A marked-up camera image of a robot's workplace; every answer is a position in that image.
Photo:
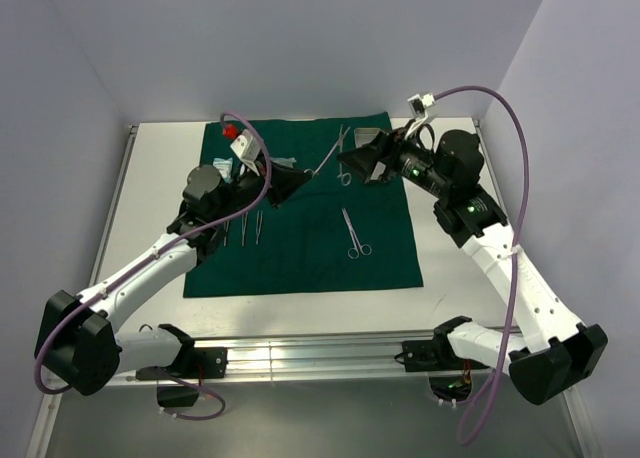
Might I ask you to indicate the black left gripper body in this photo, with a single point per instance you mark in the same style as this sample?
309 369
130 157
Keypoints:
270 187

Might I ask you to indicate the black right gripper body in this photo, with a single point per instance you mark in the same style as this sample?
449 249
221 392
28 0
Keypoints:
383 153

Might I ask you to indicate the green white gauze bag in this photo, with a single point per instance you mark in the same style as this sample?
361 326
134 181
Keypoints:
285 162

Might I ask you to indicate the metal surgical kit tray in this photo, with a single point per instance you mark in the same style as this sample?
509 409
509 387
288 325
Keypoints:
365 135

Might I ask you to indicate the curved tip steel tweezers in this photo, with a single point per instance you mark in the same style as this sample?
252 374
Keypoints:
244 228

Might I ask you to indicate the white gauze packet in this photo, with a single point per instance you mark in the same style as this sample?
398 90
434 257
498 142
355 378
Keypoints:
224 167

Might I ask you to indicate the long steel tweezers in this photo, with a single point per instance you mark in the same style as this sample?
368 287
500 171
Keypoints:
226 231

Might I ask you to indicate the dark green surgical cloth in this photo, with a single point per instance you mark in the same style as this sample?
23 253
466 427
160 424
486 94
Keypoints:
304 243

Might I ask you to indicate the steel surgical scissors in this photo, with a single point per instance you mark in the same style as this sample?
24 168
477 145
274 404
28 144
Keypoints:
358 248

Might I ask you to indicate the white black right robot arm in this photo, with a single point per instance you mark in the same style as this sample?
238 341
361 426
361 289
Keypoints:
479 227

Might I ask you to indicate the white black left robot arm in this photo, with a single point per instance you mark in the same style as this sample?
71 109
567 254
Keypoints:
195 235

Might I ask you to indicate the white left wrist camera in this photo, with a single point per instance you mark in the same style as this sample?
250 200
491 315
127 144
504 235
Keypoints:
245 147

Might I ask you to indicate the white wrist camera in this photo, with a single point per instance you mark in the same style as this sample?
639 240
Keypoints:
245 147
423 106

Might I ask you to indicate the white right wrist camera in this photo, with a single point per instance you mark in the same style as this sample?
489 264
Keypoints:
423 106

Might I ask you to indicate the aluminium table edge rail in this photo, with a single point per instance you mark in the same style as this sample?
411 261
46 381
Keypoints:
103 243

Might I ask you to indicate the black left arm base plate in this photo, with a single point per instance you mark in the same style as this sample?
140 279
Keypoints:
199 363

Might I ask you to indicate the aluminium front frame rail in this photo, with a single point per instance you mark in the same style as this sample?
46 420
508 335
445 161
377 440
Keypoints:
325 358

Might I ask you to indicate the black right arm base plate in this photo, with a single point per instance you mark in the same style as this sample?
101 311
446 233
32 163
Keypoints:
431 355

